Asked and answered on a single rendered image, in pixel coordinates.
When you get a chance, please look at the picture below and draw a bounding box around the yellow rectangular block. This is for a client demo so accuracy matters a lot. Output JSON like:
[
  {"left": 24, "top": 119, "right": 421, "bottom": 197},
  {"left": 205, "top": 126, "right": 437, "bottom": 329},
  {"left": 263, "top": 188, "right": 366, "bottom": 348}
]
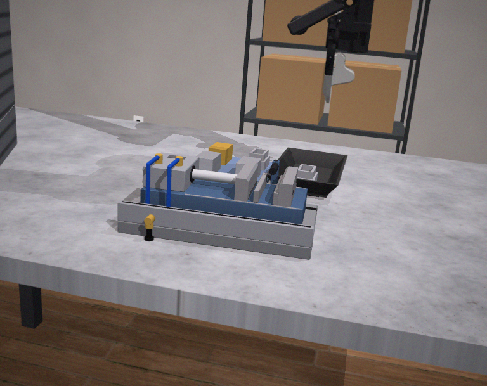
[{"left": 209, "top": 142, "right": 233, "bottom": 165}]

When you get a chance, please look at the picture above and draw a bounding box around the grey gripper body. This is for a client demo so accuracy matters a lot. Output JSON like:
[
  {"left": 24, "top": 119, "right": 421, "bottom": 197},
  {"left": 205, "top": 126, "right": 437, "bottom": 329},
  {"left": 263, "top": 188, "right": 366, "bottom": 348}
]
[{"left": 325, "top": 0, "right": 374, "bottom": 53}]

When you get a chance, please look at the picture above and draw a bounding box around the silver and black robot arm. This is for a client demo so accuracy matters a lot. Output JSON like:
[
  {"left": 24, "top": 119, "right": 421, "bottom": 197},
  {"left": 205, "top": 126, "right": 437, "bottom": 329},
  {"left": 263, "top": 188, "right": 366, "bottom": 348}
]
[{"left": 287, "top": 0, "right": 345, "bottom": 35}]

